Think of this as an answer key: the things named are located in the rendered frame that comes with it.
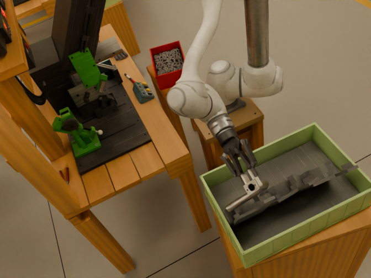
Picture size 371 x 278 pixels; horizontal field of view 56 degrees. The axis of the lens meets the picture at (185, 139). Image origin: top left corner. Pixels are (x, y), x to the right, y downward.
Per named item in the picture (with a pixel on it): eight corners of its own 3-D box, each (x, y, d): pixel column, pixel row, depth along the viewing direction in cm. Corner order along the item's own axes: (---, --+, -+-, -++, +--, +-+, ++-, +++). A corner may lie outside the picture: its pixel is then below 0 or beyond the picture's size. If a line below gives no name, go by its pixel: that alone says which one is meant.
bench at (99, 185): (142, 103, 342) (110, 25, 275) (212, 227, 247) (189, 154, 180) (76, 134, 333) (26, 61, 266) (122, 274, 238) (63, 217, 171)
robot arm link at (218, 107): (213, 129, 139) (196, 126, 129) (196, 97, 145) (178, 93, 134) (234, 113, 135) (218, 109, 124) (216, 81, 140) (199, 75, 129)
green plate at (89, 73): (102, 76, 208) (86, 43, 196) (104, 81, 201) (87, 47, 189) (84, 84, 206) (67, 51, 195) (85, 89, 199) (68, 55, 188)
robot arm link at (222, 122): (218, 113, 127) (226, 127, 125) (232, 113, 133) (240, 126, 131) (202, 127, 132) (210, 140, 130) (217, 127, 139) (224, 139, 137)
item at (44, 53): (75, 77, 237) (51, 35, 212) (85, 103, 218) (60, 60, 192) (50, 89, 235) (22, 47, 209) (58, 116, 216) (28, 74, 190)
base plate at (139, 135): (100, 44, 261) (99, 42, 259) (152, 141, 191) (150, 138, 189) (47, 67, 255) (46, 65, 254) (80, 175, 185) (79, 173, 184)
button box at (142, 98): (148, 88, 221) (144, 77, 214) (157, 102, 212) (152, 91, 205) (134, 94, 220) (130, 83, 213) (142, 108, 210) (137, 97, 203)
